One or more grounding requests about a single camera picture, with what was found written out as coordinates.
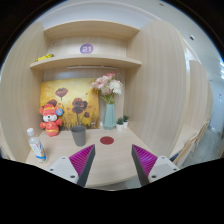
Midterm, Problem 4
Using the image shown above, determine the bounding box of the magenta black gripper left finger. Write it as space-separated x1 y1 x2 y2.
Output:
48 143 97 188

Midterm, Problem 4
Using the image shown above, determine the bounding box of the small potted succulent front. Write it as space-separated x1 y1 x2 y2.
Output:
116 117 124 131

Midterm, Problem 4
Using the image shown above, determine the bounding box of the small potted succulent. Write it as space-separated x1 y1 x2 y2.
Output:
123 115 129 128
116 117 124 131

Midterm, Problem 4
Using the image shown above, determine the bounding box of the small potted succulent rear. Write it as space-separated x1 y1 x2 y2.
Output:
123 115 129 128

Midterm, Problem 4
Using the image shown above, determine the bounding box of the poppy flower painting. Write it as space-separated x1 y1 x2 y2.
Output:
40 78 99 130

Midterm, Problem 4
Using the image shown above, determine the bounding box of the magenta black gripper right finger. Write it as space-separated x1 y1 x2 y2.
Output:
130 143 180 187

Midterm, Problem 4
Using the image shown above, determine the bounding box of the grey plastic cup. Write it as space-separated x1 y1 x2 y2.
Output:
71 126 86 146

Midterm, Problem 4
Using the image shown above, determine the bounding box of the pink white flower bouquet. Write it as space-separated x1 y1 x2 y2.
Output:
92 72 123 104

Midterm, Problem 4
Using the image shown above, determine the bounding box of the clear plastic water bottle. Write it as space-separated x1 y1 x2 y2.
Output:
27 128 47 162

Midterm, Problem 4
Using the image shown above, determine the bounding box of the red round coaster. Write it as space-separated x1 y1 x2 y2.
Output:
100 136 114 145

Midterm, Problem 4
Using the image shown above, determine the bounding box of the teal ceramic vase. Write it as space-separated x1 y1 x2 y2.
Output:
103 104 116 130

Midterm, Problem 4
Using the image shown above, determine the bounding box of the wooden shelf unit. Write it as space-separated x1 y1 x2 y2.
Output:
0 18 192 164

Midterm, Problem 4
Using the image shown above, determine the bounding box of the purple number sticker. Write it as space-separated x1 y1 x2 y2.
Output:
80 43 94 54

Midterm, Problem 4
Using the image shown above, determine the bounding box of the red plush toy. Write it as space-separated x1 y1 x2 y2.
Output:
40 104 63 137

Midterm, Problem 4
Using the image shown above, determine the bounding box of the yellow object on shelf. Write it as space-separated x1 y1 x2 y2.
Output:
35 54 54 62

